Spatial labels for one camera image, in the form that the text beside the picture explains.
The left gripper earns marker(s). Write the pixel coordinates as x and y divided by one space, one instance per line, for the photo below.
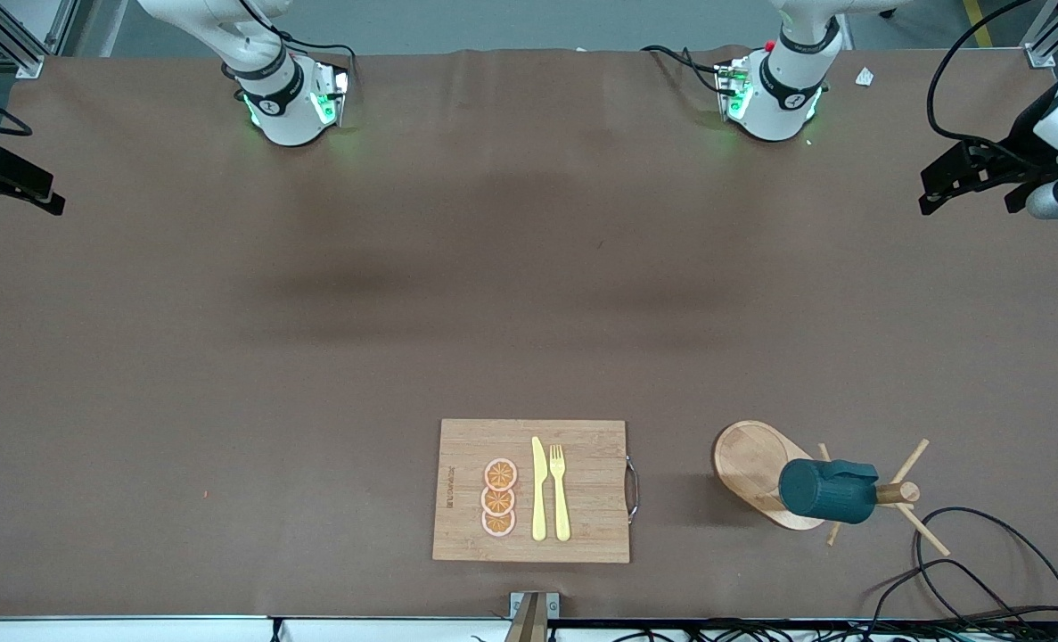
1021 145

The dark green cup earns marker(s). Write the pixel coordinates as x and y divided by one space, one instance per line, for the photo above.
827 490

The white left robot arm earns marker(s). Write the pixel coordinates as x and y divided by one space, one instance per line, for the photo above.
783 98

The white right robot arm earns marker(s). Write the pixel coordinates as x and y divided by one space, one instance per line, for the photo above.
288 107

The wooden cup rack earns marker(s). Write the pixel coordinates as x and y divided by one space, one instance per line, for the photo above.
742 459

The white paper scrap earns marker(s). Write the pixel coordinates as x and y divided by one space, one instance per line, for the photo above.
865 77

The brown table cover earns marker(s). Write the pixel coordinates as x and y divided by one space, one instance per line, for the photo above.
404 357

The yellow plastic fork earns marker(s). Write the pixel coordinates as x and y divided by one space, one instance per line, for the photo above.
561 508

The wooden cutting board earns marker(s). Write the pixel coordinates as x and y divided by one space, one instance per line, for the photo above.
582 535

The orange slice toy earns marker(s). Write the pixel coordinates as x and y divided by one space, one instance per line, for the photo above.
500 473

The yellow plastic knife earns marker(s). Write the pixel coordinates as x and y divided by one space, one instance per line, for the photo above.
539 499

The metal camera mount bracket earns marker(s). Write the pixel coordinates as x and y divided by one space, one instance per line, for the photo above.
535 615

